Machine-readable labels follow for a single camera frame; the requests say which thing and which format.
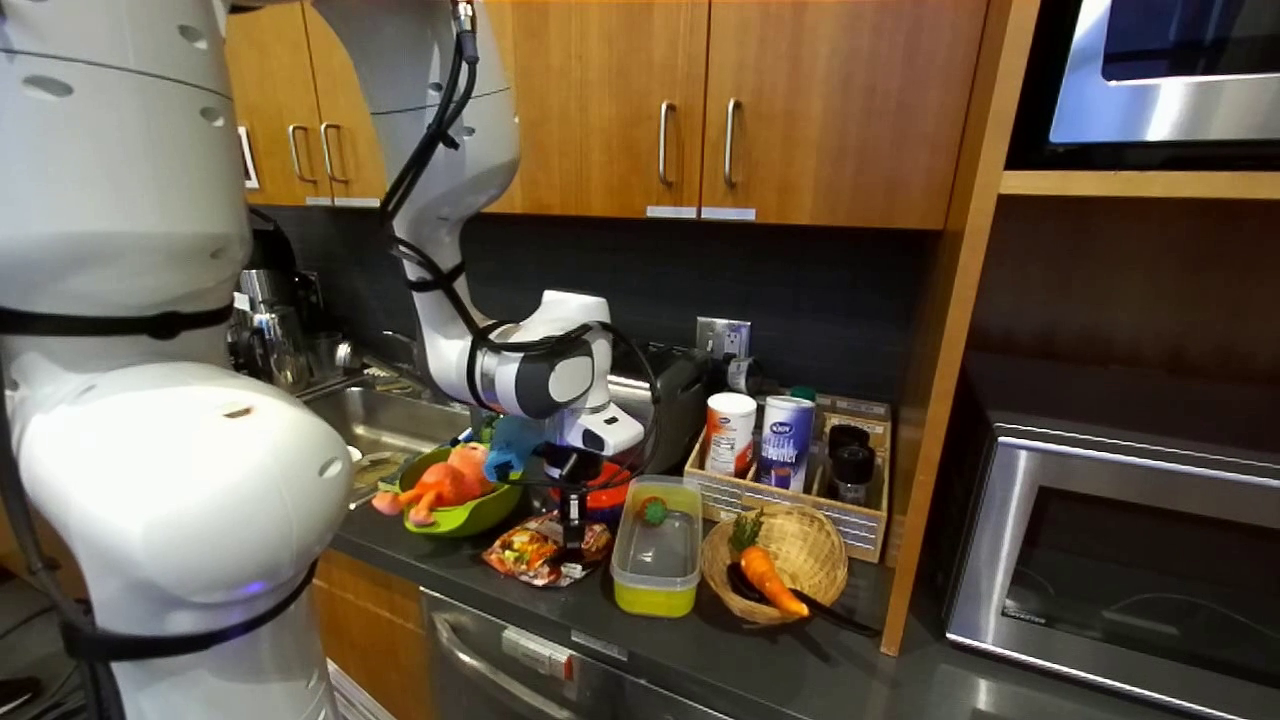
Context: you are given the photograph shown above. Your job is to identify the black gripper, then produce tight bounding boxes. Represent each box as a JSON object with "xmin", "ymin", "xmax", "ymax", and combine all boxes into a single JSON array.
[{"xmin": 540, "ymin": 450, "xmax": 606, "ymax": 559}]

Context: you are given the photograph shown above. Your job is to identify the orange ramen noodle packet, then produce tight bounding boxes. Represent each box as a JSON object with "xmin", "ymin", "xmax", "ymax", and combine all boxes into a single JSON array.
[{"xmin": 484, "ymin": 517, "xmax": 612, "ymax": 587}]

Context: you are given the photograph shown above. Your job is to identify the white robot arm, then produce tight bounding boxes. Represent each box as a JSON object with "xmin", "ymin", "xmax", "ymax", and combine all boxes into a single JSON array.
[{"xmin": 0, "ymin": 0, "xmax": 643, "ymax": 720}]

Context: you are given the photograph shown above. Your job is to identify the red plastic bowl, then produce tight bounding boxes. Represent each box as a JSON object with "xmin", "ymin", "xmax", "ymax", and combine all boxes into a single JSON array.
[{"xmin": 570, "ymin": 459, "xmax": 634, "ymax": 526}]

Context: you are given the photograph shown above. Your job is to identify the green plastic bowl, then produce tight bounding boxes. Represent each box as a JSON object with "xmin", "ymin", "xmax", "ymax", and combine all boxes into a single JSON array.
[{"xmin": 399, "ymin": 481, "xmax": 525, "ymax": 541}]

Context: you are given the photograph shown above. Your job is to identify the toy tomato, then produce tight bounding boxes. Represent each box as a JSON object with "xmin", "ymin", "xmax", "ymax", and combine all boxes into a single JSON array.
[{"xmin": 642, "ymin": 498, "xmax": 670, "ymax": 528}]

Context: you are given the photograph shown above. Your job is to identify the yellow clear plastic container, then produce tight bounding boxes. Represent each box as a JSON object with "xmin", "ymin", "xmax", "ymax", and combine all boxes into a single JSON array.
[{"xmin": 610, "ymin": 477, "xmax": 703, "ymax": 619}]

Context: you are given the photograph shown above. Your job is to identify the orange plush flamingo toy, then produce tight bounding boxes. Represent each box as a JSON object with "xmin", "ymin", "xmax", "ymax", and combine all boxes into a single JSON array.
[{"xmin": 373, "ymin": 444, "xmax": 491, "ymax": 528}]

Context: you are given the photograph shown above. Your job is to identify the silver toaster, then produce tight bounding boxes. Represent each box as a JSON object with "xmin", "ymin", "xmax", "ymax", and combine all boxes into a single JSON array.
[{"xmin": 610, "ymin": 350, "xmax": 716, "ymax": 477}]

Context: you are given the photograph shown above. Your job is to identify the white red-label canister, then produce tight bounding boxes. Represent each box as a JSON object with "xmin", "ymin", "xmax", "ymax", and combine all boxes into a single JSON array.
[{"xmin": 703, "ymin": 394, "xmax": 756, "ymax": 477}]

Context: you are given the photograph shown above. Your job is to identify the orange toy carrot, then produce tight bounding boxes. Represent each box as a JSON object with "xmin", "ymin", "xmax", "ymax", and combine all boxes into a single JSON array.
[{"xmin": 737, "ymin": 550, "xmax": 810, "ymax": 619}]

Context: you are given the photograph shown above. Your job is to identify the stainless steel sink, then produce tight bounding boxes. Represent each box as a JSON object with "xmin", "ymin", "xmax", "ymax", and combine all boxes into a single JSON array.
[{"xmin": 305, "ymin": 381, "xmax": 473, "ymax": 510}]

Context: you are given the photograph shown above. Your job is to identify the woven wicker basket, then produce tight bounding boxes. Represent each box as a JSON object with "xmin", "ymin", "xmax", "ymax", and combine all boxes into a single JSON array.
[{"xmin": 702, "ymin": 505, "xmax": 847, "ymax": 630}]

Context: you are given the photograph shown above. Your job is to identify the white blue-label canister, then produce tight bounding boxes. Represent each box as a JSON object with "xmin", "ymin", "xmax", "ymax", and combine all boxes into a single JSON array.
[{"xmin": 762, "ymin": 396, "xmax": 818, "ymax": 492}]

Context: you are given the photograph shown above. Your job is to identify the dark spice jars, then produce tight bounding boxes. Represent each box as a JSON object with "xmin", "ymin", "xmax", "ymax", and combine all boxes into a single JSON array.
[{"xmin": 829, "ymin": 424, "xmax": 878, "ymax": 505}]

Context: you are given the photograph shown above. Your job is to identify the coffee machine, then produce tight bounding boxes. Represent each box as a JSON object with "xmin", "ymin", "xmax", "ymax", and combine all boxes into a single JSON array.
[{"xmin": 228, "ymin": 211, "xmax": 322, "ymax": 390}]

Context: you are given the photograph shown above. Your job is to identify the stainless microwave oven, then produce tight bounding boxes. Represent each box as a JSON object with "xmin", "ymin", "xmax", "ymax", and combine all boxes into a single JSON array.
[{"xmin": 944, "ymin": 415, "xmax": 1280, "ymax": 720}]

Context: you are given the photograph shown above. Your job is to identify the upper built-in oven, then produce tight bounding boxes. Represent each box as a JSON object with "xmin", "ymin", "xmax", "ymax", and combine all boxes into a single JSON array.
[{"xmin": 1007, "ymin": 0, "xmax": 1280, "ymax": 172}]

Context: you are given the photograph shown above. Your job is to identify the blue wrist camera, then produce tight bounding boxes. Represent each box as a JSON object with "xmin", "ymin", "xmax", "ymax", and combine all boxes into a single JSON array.
[{"xmin": 484, "ymin": 415, "xmax": 535, "ymax": 485}]

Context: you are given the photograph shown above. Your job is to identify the dishwasher with steel handle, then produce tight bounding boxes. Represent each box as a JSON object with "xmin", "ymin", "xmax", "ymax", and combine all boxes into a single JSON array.
[{"xmin": 426, "ymin": 587, "xmax": 727, "ymax": 720}]

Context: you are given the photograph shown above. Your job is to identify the wall power outlet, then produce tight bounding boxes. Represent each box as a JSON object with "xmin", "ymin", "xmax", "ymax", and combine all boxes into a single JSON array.
[{"xmin": 695, "ymin": 316, "xmax": 751, "ymax": 361}]

